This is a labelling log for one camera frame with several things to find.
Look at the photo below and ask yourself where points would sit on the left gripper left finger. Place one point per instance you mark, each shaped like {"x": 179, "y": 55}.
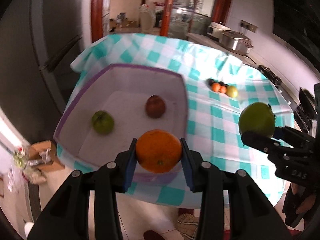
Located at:
{"x": 66, "y": 214}

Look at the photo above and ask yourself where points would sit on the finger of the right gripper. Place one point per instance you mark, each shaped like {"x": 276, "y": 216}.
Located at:
{"x": 288, "y": 134}
{"x": 261, "y": 143}

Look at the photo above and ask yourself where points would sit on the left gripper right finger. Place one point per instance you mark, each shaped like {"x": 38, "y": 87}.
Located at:
{"x": 252, "y": 216}

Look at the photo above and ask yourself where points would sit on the large green tomato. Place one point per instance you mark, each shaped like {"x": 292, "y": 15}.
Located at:
{"x": 258, "y": 118}

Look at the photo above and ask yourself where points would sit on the orange tangerine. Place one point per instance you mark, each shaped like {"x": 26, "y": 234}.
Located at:
{"x": 216, "y": 87}
{"x": 158, "y": 151}
{"x": 223, "y": 89}

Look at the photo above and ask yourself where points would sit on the green apple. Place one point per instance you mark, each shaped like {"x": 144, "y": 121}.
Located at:
{"x": 102, "y": 122}

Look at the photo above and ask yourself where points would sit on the dark red apple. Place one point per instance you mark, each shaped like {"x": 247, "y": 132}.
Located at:
{"x": 155, "y": 107}

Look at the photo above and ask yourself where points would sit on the right hand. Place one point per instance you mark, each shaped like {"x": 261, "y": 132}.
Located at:
{"x": 299, "y": 204}

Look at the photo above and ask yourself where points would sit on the black gas stove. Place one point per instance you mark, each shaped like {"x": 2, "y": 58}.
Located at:
{"x": 276, "y": 80}

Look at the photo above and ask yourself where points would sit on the teal checkered tablecloth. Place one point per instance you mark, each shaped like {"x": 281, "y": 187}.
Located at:
{"x": 212, "y": 126}

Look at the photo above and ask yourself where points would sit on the cardboard box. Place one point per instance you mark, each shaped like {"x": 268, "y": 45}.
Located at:
{"x": 46, "y": 153}

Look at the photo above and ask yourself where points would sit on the silver cooking pot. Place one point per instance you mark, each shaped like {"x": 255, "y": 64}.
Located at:
{"x": 236, "y": 42}

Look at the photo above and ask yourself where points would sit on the purple-rimmed white box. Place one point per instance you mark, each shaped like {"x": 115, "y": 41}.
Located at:
{"x": 121, "y": 90}

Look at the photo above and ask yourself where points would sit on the white plastic bag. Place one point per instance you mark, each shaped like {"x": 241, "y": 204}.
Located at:
{"x": 147, "y": 18}

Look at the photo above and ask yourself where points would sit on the dark refrigerator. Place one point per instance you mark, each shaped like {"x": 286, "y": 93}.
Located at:
{"x": 39, "y": 41}

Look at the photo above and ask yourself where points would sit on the wall socket plate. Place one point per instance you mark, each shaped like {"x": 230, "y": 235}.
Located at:
{"x": 248, "y": 26}

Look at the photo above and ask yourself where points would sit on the red wooden door frame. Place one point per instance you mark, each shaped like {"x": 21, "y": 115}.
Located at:
{"x": 100, "y": 19}

